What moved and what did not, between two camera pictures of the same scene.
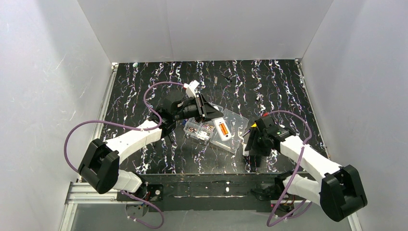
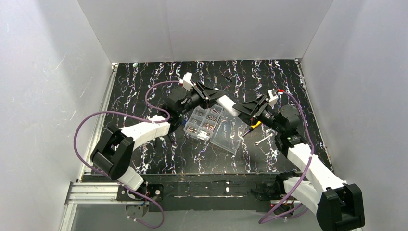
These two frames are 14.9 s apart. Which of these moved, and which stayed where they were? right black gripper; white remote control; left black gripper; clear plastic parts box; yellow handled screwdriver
Moved: left black gripper; right black gripper; white remote control
Stayed: yellow handled screwdriver; clear plastic parts box
